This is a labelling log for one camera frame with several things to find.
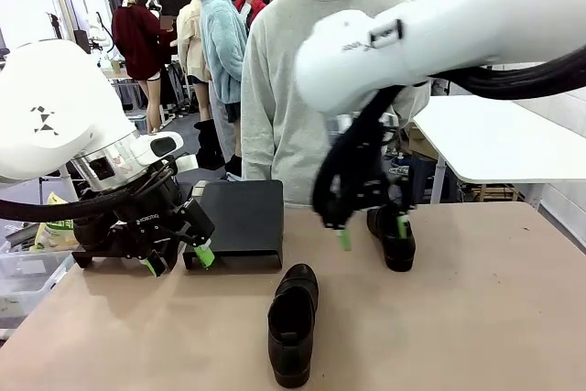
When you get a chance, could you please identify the black right arm hose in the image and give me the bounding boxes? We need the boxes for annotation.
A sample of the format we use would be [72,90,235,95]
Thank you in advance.
[310,49,586,230]

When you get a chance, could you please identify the person left forearm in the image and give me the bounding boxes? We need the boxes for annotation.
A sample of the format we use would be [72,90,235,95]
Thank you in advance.
[392,83,431,136]

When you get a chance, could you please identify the person right forearm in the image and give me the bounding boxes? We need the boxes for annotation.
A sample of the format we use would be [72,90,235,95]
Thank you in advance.
[241,97,278,181]

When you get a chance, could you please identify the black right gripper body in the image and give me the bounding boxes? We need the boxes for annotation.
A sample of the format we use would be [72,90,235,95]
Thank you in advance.
[331,141,411,216]

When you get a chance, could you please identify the black shoe stand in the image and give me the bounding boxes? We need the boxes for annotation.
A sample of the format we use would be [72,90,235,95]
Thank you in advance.
[182,179,285,270]
[71,182,192,272]

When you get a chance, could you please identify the cream jacket mannequin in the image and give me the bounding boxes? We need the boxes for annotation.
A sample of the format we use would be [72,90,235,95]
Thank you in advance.
[176,0,226,171]

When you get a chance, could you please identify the black arm hose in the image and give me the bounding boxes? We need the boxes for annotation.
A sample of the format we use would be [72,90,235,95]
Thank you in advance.
[0,166,179,223]
[310,49,586,230]

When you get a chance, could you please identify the light blue fleece mannequin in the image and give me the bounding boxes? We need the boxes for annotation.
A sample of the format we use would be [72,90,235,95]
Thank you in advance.
[199,0,251,172]

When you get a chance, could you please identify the person in grey sweatshirt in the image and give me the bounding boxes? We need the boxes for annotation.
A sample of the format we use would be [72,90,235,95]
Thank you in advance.
[240,0,431,209]

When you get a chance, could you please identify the black left arm hose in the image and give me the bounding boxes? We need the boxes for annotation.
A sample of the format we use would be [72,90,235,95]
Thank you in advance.
[0,166,179,223]

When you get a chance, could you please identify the green white bag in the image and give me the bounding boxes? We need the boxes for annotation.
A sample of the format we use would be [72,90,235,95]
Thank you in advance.
[34,191,77,253]

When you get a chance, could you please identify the dark red sweater mannequin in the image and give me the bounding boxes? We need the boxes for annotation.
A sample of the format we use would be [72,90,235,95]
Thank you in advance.
[111,0,178,136]

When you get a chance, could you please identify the red jacket mannequin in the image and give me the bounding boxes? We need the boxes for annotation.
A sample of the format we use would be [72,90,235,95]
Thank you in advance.
[233,0,267,28]

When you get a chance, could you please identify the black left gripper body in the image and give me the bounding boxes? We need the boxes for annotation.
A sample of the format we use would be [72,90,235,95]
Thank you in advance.
[109,196,191,262]

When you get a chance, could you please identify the white folding table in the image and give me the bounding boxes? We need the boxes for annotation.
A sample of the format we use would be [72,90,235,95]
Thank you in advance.
[410,94,586,204]

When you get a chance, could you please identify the clear plastic bin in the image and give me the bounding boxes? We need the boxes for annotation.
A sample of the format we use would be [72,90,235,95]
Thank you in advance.
[0,248,77,332]

